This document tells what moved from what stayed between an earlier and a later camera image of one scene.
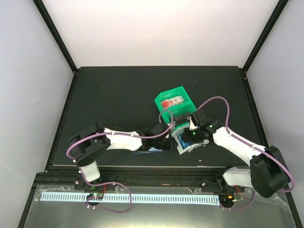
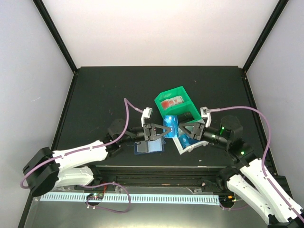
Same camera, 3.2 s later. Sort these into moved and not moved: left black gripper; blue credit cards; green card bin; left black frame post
Moved: left black gripper
Not moved: blue credit cards; green card bin; left black frame post
